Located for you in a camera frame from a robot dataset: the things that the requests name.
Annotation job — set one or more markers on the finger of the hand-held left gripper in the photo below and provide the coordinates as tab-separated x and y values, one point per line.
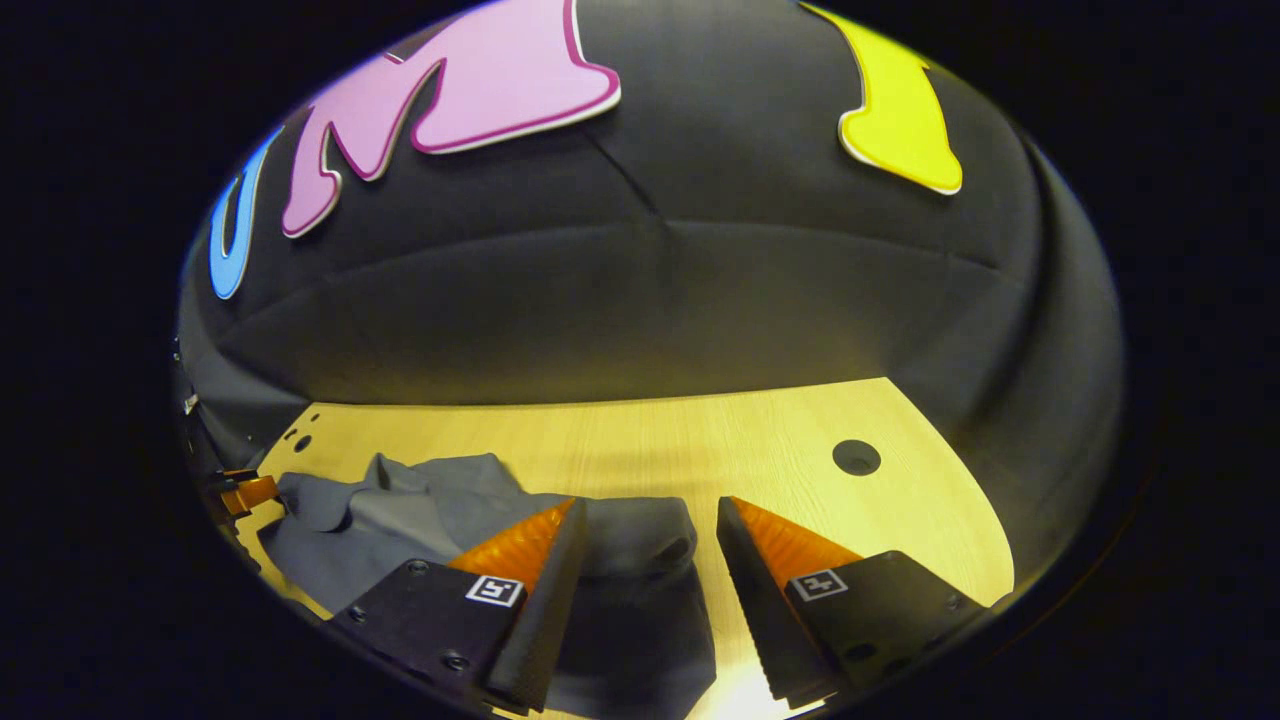
255	492
238	474

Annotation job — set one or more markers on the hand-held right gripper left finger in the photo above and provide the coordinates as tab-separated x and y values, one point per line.
540	630

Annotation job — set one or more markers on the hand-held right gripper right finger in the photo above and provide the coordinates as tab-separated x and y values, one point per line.
760	610

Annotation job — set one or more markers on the grey button shirt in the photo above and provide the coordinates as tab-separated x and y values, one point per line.
640	620

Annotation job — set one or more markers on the black backdrop cloth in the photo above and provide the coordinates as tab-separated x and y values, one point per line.
700	300

